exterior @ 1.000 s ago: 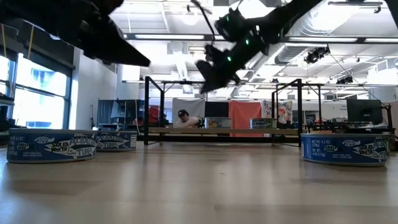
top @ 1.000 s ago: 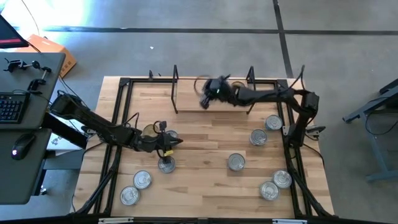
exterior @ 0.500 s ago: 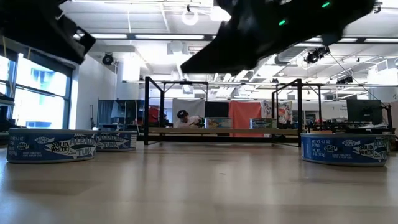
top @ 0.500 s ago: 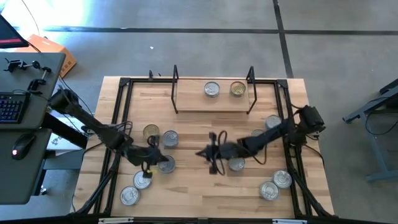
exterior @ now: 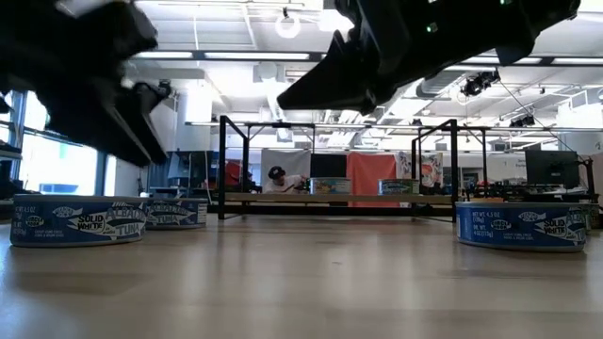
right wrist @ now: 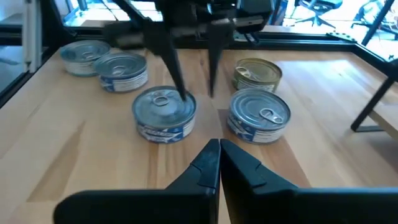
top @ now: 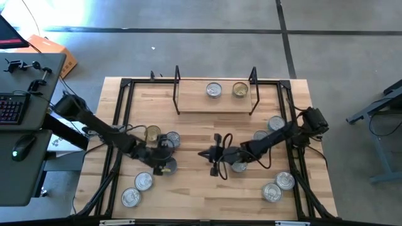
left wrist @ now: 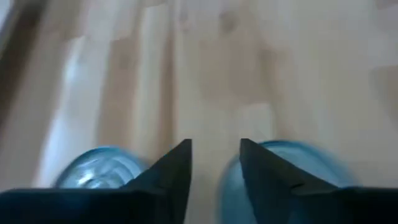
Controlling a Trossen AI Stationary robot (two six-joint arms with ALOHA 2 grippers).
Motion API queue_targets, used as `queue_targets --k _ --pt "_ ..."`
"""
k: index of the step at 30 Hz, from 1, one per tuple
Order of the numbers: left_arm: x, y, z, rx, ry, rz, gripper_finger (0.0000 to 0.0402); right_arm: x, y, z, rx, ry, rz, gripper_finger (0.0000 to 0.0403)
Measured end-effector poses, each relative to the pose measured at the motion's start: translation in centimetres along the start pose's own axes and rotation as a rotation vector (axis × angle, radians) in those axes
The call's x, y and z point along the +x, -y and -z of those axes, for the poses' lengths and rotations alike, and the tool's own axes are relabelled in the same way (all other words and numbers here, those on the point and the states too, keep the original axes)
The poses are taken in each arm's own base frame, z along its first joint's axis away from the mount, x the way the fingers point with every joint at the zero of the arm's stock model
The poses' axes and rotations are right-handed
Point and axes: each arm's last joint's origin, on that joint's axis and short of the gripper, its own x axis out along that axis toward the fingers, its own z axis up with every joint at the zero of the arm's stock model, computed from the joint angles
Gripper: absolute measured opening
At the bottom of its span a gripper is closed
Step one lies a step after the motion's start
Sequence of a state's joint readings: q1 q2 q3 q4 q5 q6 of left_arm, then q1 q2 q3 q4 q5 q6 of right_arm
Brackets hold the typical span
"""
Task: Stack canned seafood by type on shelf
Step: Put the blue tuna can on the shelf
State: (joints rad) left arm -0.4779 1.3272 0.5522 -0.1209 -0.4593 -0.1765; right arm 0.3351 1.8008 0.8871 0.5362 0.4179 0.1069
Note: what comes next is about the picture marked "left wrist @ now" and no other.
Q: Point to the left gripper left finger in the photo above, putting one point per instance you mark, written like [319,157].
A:
[149,193]

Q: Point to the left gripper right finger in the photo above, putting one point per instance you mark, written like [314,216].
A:
[280,202]

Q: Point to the silver-lid tuna can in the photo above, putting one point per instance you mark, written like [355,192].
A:
[311,168]
[93,171]

